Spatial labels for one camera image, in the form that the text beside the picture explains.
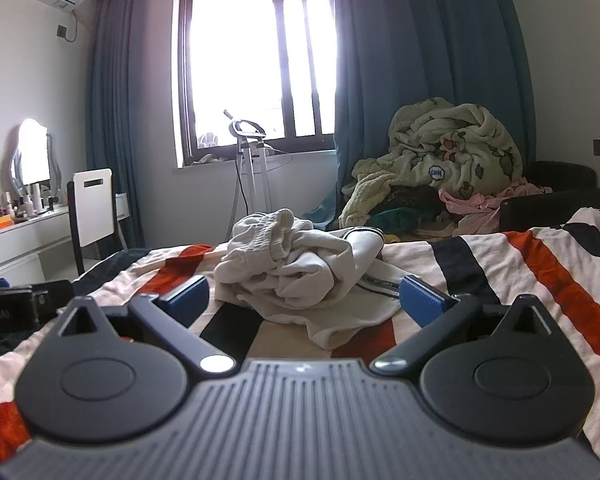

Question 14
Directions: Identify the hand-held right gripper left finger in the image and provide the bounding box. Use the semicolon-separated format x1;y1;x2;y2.
55;275;237;377

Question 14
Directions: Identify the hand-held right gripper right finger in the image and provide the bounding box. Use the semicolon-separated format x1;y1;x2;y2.
371;275;556;377

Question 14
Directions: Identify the white sweatshirt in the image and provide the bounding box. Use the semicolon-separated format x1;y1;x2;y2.
214;208;413;351

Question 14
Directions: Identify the white dressing table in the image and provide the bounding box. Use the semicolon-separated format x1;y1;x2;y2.
0;205;73;286

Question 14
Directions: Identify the green cloth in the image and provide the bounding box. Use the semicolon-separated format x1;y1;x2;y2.
370;207;421;233

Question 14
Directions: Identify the dark patterned cloth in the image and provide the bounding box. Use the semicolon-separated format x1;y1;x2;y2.
385;185;443;221

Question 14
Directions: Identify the group of cosmetic bottles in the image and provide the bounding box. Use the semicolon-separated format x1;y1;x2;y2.
2;182;61;221

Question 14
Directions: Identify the pink cloth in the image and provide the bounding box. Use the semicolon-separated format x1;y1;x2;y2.
437;180;553;236

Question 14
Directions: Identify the orange black white striped blanket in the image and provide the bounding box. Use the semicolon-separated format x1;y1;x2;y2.
0;199;600;461

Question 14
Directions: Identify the metal floor stand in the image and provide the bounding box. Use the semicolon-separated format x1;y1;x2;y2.
222;109;293;241

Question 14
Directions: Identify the wavy framed mirror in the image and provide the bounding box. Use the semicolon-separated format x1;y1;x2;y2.
10;119;61;192

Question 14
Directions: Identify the small white cloth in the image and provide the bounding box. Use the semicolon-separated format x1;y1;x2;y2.
190;132;228;166

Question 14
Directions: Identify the cream printed fleece blanket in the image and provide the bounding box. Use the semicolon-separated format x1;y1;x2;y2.
339;97;525;231

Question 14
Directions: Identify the black sofa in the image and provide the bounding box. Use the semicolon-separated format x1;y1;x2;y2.
500;160;600;233

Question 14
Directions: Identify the blue curtain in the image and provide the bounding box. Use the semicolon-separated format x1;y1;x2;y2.
330;0;538;231
87;0;181;251

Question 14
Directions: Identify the dark framed window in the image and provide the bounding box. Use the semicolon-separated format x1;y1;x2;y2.
176;0;338;168

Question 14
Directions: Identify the white chair with black frame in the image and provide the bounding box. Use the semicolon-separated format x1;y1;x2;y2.
66;168;131;277

